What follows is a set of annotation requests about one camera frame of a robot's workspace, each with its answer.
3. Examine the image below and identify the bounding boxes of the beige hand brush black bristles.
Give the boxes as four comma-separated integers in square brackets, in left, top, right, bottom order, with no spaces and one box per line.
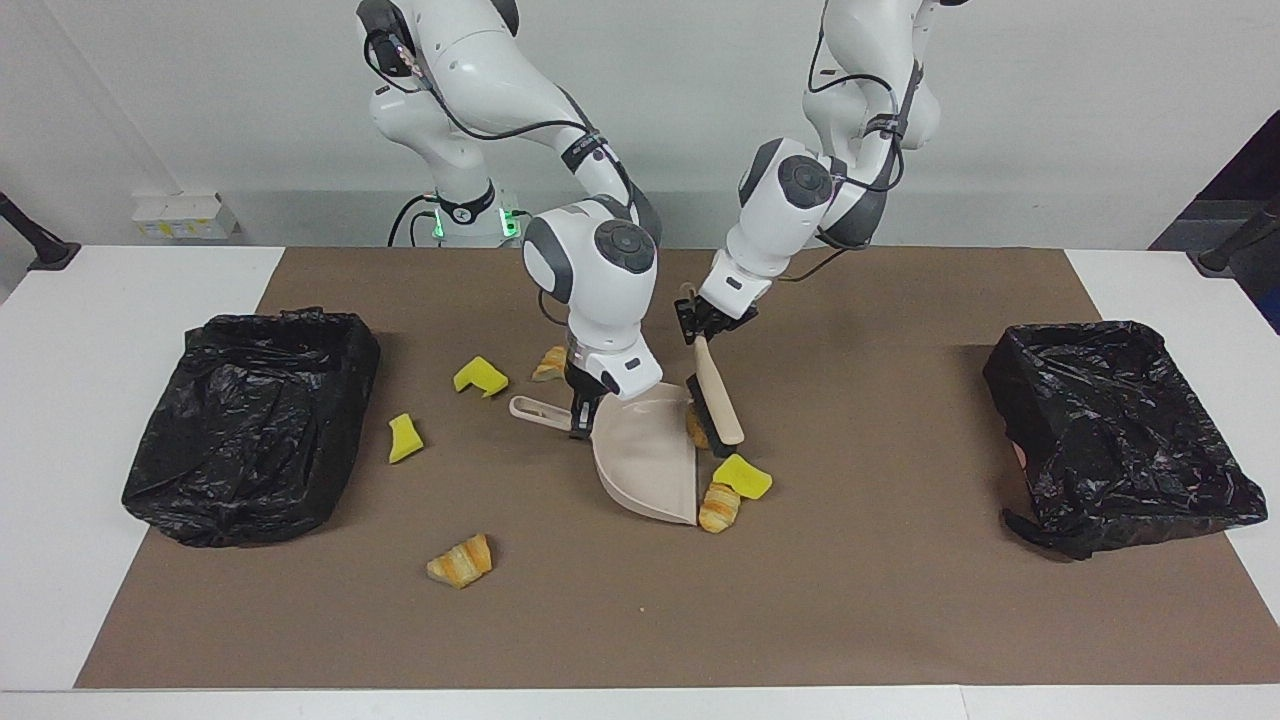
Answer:
[680,283,747,459]

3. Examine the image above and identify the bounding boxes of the beige plastic dustpan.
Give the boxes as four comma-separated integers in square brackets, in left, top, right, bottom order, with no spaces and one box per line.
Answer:
[509,383,701,527]

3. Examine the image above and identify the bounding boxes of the black bag-lined bin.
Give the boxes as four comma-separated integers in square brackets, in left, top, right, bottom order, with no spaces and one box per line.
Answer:
[122,308,382,548]
[983,320,1269,561]

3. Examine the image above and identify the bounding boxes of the notched yellow sponge piece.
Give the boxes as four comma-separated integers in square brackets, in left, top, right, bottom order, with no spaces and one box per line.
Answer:
[453,356,510,399]

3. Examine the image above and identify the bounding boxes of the large croissant piece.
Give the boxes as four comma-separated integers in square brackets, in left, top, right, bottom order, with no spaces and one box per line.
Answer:
[426,533,494,590]

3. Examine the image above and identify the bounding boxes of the brown paper table mat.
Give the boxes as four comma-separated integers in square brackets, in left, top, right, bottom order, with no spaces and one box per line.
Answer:
[75,248,1280,689]

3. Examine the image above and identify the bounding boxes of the black stand foot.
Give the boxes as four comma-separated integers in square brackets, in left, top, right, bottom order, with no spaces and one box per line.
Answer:
[0,192,81,272]
[1190,195,1280,278]

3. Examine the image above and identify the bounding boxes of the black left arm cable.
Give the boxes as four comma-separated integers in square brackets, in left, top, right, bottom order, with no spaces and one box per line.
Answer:
[780,20,926,283]

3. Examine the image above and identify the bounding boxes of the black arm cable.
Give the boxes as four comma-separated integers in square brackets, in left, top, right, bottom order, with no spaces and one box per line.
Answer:
[780,20,926,283]
[362,25,641,226]

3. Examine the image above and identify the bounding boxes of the black right base cable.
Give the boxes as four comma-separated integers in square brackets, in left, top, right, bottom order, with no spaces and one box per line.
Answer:
[388,195,441,248]

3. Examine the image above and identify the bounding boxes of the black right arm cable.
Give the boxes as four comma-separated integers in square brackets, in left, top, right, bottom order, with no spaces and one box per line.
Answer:
[362,25,641,226]

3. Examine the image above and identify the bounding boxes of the white wall socket box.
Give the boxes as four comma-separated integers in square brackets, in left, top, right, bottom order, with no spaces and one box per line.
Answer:
[132,193,241,239]

